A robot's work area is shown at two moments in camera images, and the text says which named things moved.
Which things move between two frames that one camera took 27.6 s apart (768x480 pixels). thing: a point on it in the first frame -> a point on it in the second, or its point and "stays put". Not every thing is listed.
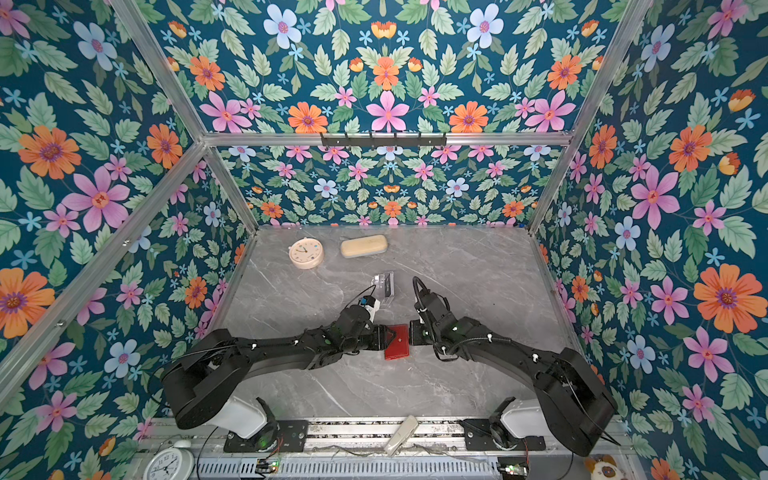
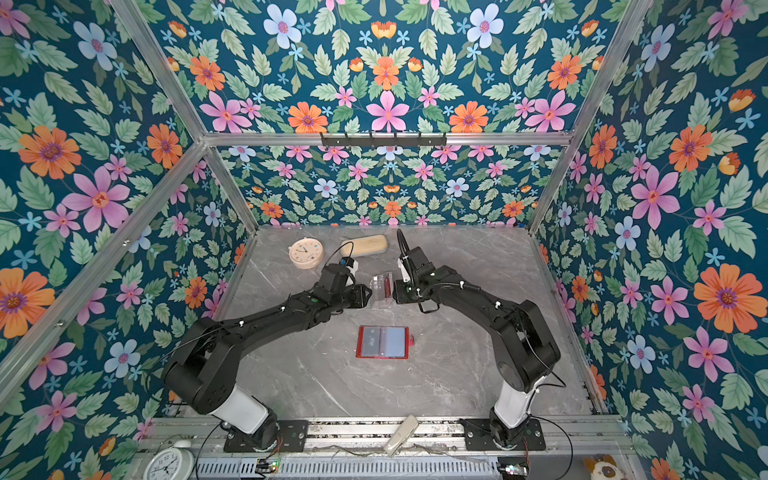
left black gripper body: (374, 339) -> (355, 297)
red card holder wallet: (399, 346) stays put
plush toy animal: (604, 467) stays put
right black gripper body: (420, 335) -> (405, 293)
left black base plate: (277, 436) stays put
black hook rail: (384, 141) stays put
